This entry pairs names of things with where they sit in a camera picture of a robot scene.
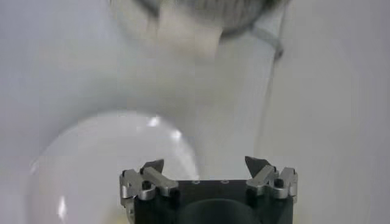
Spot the stainless steel steamer basket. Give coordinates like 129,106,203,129
133,0,290,58

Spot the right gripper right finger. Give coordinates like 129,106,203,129
244,155,299,204

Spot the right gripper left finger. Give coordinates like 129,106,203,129
118,158,180,208

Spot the white round plate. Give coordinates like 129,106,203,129
26,111,200,224

